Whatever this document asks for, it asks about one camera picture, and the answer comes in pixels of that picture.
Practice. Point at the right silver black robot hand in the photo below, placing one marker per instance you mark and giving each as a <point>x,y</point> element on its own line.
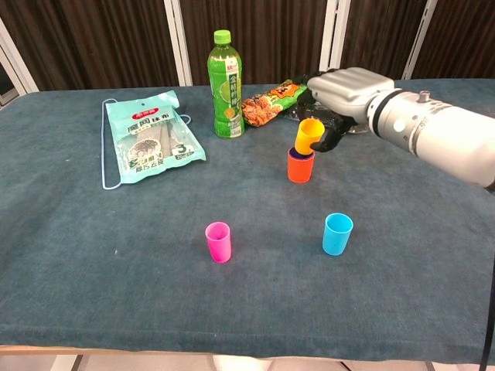
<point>348,90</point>

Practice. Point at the yellow plastic cup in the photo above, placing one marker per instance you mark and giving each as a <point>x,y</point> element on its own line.
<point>307,135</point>

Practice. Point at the purple plastic cup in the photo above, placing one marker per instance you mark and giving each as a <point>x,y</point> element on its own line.
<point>295,155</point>

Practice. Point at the blue plastic cup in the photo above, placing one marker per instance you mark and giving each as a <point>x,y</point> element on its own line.
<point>335,241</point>

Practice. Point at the pink plastic cup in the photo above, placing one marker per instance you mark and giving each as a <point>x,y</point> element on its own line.
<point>219,249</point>

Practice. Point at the black seaweed snack package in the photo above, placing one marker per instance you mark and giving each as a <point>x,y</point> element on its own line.
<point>294,114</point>

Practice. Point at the green orange snack bag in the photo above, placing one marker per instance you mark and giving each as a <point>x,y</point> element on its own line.
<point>270,106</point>

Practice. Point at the orange plastic cup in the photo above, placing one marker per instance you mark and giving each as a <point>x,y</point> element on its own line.
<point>299,170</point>

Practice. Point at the green tea plastic bottle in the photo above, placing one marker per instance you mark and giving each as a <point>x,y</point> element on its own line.
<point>224,96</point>

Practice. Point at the teal cleaning cloth package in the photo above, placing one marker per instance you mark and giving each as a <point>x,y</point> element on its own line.
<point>151,135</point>

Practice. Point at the light blue face mask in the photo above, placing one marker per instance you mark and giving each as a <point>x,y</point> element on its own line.
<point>110,184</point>

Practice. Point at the teal table cloth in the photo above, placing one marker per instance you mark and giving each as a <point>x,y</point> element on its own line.
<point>116,293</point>

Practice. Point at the white partition post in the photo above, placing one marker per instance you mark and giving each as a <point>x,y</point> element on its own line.
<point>17,63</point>
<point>419,38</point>
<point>179,42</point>
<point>332,38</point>

